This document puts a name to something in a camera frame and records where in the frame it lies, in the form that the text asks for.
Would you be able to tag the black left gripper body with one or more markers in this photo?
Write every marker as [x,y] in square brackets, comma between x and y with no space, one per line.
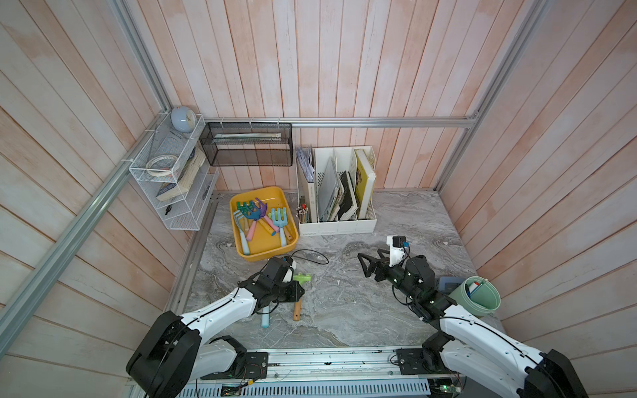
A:
[284,292]

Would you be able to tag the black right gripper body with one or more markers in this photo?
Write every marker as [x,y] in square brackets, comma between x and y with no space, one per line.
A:
[397,277]

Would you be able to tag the green rake wooden handle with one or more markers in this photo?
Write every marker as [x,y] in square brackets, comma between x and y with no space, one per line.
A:
[301,278]

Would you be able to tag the light blue hand fork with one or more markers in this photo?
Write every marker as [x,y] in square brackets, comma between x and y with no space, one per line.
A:
[265,318]

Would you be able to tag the yellow storage tray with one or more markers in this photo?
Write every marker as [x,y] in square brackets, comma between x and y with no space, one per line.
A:
[262,245]

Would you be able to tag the blue fork yellow handle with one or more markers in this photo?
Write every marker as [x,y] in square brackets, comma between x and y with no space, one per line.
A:
[279,218]

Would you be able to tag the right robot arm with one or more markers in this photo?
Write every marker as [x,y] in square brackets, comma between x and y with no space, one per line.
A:
[497,348]

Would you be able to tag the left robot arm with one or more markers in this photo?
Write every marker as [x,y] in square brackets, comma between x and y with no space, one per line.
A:
[188,347]

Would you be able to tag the dark green rake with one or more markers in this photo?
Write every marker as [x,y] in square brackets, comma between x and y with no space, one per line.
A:
[245,206]

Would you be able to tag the blue grey small device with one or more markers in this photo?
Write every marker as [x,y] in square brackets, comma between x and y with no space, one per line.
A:
[447,284]

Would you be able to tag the green bucket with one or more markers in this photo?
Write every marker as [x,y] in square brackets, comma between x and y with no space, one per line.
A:
[478,296]

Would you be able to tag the white file organizer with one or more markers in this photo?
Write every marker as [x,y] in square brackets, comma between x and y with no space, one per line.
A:
[332,206]

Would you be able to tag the coloured pencils bundle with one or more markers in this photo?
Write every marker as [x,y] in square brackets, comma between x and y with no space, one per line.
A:
[303,213]

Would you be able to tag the yellow book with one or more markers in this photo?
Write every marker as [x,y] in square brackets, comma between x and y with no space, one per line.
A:
[365,180]

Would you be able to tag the black mesh basket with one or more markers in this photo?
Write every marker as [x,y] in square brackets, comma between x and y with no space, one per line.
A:
[248,144]

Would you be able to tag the tape roll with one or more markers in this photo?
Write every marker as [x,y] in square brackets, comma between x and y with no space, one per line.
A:
[161,166]

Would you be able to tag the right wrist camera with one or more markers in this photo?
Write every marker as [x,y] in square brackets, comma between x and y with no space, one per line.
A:
[398,249]

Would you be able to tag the purple rake pink handle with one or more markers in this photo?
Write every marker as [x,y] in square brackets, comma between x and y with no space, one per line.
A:
[268,226]

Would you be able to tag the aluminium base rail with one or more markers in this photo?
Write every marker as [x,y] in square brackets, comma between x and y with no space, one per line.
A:
[335,362]

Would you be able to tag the books on wire shelf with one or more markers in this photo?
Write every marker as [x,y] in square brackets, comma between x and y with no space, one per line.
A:
[186,178]

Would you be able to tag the white wire shelf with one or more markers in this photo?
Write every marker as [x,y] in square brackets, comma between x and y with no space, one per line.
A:
[184,213]

